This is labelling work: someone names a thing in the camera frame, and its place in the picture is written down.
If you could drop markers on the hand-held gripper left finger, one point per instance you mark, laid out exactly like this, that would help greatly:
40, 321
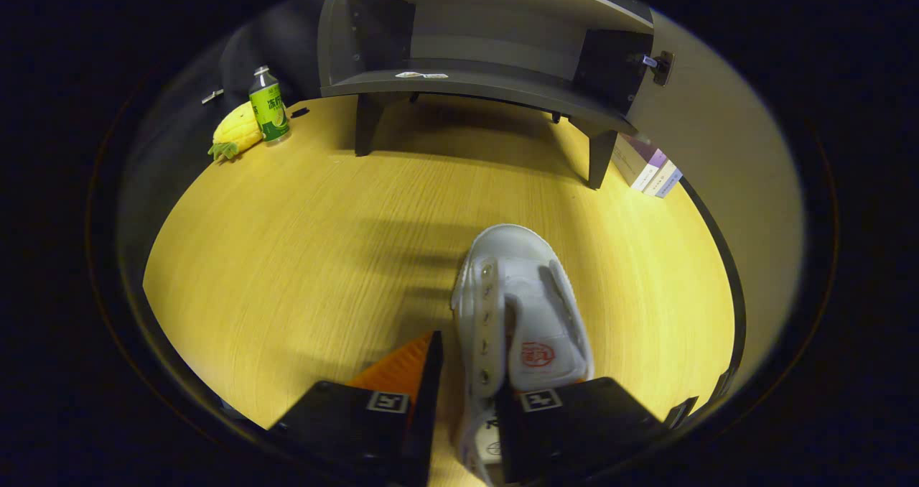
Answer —
420, 429

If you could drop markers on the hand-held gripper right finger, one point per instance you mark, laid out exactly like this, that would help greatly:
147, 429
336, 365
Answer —
574, 429

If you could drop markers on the white shoe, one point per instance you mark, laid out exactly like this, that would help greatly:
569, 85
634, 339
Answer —
531, 300

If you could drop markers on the grey shoe cabinet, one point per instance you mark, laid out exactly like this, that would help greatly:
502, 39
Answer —
467, 85

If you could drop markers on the purple spine book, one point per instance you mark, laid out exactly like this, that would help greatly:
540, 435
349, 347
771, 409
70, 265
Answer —
655, 171

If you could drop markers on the white cover book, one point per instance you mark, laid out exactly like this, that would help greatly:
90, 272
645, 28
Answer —
630, 160

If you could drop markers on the yellow pineapple plush toy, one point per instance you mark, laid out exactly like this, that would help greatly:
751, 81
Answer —
237, 135

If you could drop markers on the green drink bottle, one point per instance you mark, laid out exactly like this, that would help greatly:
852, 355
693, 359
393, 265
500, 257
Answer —
269, 110

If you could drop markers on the metal clip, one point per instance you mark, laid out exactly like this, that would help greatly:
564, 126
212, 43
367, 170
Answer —
212, 96

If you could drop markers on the black backdrop cloth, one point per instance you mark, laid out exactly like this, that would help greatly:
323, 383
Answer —
187, 92

